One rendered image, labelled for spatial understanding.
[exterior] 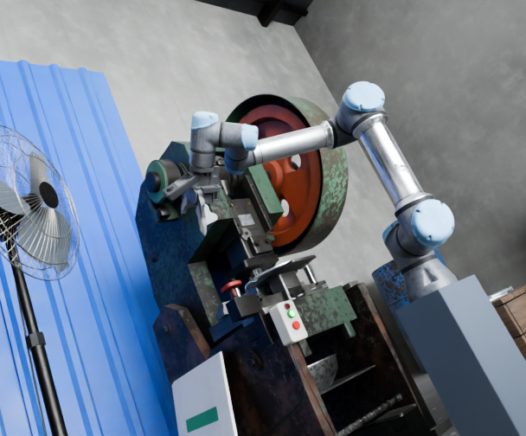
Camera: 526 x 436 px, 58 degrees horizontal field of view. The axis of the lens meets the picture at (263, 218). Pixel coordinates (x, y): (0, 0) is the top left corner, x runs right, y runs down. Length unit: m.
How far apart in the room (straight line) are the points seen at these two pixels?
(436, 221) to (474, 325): 0.30
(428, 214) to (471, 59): 3.89
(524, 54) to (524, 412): 3.90
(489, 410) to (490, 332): 0.20
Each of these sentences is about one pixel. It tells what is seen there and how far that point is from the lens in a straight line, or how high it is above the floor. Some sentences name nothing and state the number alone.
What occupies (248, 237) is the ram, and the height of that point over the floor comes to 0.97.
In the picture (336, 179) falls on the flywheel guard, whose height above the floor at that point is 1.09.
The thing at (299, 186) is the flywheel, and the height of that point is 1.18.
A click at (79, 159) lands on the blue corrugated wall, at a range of 3.43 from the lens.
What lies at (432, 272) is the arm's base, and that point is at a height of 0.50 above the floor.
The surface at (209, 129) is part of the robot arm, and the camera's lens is 1.36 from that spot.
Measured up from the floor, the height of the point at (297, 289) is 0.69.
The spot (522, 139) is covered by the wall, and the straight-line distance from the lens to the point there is 4.88.
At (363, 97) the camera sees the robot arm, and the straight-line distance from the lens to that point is 1.45.
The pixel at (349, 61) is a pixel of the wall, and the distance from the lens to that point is 5.89.
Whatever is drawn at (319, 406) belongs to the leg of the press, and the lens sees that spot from 1.62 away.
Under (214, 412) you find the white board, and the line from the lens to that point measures 1.92.
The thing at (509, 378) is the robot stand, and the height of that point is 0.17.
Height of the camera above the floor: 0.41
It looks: 18 degrees up
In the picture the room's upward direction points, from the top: 24 degrees counter-clockwise
